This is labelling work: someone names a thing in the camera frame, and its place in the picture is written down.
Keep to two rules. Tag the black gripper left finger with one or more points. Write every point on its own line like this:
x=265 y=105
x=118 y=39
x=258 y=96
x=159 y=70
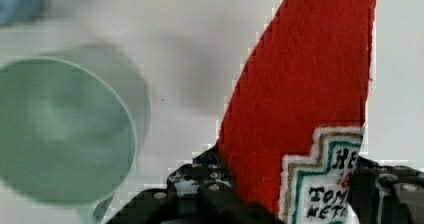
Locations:
x=201 y=192

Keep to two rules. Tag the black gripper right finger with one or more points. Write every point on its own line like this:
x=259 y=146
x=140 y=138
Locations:
x=387 y=194

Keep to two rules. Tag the red ketchup bottle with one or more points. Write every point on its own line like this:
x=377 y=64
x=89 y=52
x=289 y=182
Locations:
x=293 y=130

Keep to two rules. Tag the green cup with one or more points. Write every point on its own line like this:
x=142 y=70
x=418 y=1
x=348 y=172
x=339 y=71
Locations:
x=72 y=124

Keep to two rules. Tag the blue bowl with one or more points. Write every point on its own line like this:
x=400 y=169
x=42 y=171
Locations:
x=16 y=11

